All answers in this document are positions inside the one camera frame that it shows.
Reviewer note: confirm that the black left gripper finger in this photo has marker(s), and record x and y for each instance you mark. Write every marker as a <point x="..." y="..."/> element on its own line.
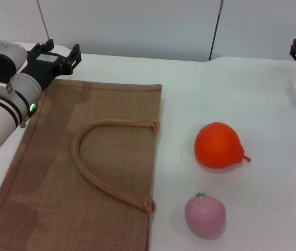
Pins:
<point x="49" y="45"/>
<point x="72" y="61"/>

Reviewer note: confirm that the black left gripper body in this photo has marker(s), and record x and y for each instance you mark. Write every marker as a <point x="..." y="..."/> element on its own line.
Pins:
<point x="42" y="69"/>

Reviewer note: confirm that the brown jute handbag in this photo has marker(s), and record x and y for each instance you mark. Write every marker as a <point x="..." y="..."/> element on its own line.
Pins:
<point x="59" y="170"/>

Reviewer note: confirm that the orange toy fruit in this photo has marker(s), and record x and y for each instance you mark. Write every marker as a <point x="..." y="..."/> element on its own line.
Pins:
<point x="217" y="146"/>

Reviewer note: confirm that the pink toy peach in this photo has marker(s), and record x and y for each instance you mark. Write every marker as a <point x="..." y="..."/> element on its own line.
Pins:
<point x="205" y="217"/>

